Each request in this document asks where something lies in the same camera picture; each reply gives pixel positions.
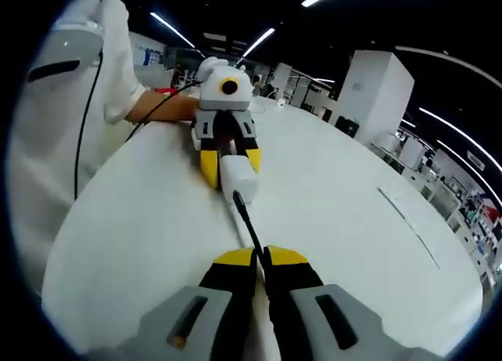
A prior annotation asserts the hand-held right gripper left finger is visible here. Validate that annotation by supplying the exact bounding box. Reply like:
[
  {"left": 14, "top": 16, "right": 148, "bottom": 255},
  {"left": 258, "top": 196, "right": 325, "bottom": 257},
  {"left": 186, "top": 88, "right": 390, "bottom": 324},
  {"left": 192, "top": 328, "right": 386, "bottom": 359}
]
[{"left": 88, "top": 246, "right": 262, "bottom": 361}]

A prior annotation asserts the ceiling light strip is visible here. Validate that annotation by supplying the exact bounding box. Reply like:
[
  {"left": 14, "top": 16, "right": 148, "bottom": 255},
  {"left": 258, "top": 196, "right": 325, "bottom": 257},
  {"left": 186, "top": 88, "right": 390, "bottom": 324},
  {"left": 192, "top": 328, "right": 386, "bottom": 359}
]
[
  {"left": 242, "top": 27, "right": 276, "bottom": 58},
  {"left": 150, "top": 11, "right": 196, "bottom": 49},
  {"left": 418, "top": 107, "right": 502, "bottom": 160},
  {"left": 437, "top": 139, "right": 499, "bottom": 193}
]

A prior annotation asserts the black chest device cable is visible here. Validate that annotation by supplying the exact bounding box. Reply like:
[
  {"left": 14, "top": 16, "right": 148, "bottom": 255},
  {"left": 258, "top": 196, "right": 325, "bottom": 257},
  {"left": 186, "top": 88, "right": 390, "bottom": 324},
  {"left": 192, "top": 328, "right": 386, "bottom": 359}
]
[{"left": 73, "top": 50, "right": 104, "bottom": 201}]

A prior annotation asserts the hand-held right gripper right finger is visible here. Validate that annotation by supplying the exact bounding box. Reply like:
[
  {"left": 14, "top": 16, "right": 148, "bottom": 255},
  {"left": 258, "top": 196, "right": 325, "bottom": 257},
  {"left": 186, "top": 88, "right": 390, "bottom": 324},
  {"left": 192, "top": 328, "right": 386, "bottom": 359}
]
[{"left": 261, "top": 244, "right": 444, "bottom": 361}]

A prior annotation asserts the white paper sheet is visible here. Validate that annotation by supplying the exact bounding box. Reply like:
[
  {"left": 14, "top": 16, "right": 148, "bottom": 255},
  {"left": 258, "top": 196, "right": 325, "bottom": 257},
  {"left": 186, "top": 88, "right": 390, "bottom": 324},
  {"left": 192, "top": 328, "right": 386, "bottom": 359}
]
[{"left": 377, "top": 186, "right": 442, "bottom": 270}]

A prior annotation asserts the white pillar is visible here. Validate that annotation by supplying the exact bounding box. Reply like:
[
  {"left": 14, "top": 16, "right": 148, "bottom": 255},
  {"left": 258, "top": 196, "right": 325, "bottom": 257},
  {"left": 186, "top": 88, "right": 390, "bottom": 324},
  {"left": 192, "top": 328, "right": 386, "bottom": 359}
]
[{"left": 333, "top": 49, "right": 416, "bottom": 145}]

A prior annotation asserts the black Type-C cable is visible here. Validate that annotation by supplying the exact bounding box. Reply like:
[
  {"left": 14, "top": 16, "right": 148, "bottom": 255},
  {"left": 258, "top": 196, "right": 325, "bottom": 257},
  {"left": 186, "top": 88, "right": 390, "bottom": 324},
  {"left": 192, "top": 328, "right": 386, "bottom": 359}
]
[{"left": 231, "top": 190, "right": 271, "bottom": 299}]

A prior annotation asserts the small white appliance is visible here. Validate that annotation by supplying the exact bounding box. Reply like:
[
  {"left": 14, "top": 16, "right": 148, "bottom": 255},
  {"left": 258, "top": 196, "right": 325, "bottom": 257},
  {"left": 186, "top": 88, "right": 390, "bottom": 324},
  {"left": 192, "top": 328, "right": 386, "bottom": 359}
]
[{"left": 382, "top": 131, "right": 401, "bottom": 152}]

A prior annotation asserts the row of white office desks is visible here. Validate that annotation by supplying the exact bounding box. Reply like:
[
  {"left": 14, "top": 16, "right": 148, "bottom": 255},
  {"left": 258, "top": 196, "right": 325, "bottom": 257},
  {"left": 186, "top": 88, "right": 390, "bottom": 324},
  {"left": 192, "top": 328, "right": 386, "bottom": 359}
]
[{"left": 372, "top": 140, "right": 502, "bottom": 283}]

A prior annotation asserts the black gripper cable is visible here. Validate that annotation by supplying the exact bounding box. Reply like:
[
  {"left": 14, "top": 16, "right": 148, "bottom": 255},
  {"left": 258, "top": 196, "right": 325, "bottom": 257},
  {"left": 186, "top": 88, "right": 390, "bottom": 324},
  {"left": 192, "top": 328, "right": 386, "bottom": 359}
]
[{"left": 124, "top": 79, "right": 202, "bottom": 143}]

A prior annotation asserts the tall white appliance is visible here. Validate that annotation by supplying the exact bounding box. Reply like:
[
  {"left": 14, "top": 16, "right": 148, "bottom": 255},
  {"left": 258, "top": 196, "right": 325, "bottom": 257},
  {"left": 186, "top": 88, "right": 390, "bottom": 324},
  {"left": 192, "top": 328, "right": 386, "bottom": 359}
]
[{"left": 399, "top": 135, "right": 427, "bottom": 170}]

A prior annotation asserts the white charger adapter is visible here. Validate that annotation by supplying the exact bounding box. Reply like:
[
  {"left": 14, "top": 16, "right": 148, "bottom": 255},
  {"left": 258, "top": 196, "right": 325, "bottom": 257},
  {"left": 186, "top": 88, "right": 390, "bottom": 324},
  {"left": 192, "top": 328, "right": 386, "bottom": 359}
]
[{"left": 219, "top": 156, "right": 260, "bottom": 204}]

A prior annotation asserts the grey chest device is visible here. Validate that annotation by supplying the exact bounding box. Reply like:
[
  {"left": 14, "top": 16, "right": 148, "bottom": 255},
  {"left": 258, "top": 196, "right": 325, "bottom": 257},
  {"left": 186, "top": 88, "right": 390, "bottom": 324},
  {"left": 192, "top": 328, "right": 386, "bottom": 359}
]
[{"left": 27, "top": 21, "right": 107, "bottom": 86}]

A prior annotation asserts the person in white shirt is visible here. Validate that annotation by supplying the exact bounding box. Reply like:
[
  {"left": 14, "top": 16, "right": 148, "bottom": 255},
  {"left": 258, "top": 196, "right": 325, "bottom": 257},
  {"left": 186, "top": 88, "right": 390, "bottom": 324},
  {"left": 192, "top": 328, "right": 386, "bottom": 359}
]
[{"left": 7, "top": 0, "right": 148, "bottom": 295}]

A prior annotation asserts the black cabinet box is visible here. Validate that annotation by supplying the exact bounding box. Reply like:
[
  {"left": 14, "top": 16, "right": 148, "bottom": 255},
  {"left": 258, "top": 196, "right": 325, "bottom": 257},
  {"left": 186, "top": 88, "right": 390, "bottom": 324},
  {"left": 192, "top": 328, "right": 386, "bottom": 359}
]
[{"left": 335, "top": 116, "right": 361, "bottom": 139}]

